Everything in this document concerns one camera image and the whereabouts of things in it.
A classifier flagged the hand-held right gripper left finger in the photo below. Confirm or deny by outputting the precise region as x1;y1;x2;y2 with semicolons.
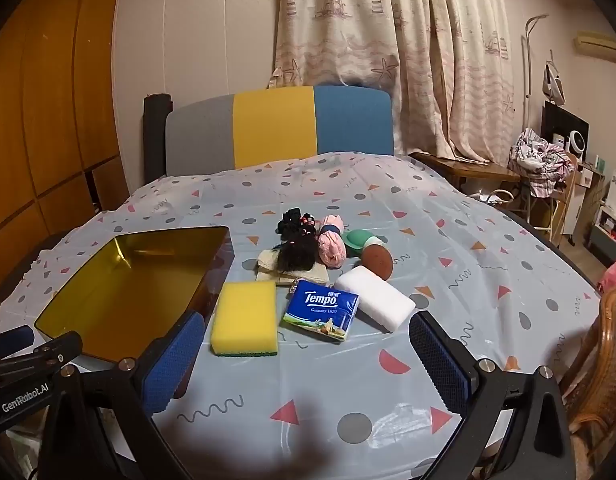
50;310;207;480

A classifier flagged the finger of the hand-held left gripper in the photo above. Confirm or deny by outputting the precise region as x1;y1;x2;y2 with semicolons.
0;332;84;378
0;325;35;356

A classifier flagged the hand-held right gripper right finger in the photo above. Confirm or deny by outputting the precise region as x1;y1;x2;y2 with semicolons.
409;310;578;480

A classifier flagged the yellow sponge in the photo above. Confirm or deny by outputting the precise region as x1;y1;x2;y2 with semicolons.
210;280;280;357

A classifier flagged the maroon and gold tin box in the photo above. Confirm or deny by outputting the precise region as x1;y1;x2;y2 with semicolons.
33;226;235;361

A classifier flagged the white sponge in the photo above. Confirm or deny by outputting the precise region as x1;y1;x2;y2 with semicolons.
334;265;417;333

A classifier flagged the brown makeup sponge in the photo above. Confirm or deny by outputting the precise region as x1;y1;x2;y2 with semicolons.
360;244;395;281

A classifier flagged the blue tissue packet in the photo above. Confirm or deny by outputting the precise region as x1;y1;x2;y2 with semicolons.
282;279;361;343

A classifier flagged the green silicone bottle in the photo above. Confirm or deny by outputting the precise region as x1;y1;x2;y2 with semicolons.
340;229;384;252

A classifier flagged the beige textured cloth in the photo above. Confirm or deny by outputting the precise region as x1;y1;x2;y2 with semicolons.
256;249;331;288

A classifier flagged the pink fluffy roll blue band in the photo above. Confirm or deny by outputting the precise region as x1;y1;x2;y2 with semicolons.
315;215;348;268

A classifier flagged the black beaded hair braid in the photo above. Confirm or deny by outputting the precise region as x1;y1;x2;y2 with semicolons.
275;232;321;273

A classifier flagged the black scrunchie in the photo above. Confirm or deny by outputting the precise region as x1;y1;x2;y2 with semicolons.
275;208;309;238

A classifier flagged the rattan chair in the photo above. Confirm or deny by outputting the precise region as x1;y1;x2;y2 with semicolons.
558;285;616;461

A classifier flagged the wooden side table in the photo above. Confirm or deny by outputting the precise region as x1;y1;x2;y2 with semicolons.
410;151;521;196

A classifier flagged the wooden wardrobe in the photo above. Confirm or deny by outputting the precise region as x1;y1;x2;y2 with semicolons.
0;0;129;301

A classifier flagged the pile of clothes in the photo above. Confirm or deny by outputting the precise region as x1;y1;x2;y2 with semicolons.
508;129;576;198

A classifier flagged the black rolled mat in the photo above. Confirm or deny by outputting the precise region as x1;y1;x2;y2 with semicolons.
143;93;175;193

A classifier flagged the grey yellow blue headboard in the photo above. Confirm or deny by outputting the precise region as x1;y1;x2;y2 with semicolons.
165;86;395;178

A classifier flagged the white round fan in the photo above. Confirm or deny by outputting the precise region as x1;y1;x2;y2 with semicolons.
565;130;590;158

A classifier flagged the black monitor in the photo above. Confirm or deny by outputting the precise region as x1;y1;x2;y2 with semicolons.
540;101;590;153

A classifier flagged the white steamer head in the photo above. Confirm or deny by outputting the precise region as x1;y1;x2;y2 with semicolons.
543;50;566;103

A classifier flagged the white garment steamer pole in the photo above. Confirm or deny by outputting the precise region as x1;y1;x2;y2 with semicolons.
523;14;549;111

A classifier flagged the pink printed curtain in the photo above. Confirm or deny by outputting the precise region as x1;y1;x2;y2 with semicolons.
270;0;521;163

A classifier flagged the white air conditioner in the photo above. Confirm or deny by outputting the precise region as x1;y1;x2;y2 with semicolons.
574;31;616;66

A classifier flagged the white cable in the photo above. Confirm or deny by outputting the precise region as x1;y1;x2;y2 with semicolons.
480;187;514;206

